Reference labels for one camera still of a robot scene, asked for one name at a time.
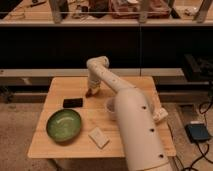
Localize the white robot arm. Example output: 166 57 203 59
86 56 173 171

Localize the wooden table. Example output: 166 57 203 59
27 76 177 159

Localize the white sponge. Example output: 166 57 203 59
89 127 109 149

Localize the green bowl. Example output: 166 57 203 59
46 109 82 143

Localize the blue foot pedal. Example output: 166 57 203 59
185 123 211 143

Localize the long workbench shelf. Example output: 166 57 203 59
0 0 213 27

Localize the black rectangular block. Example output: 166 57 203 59
63 98 83 108

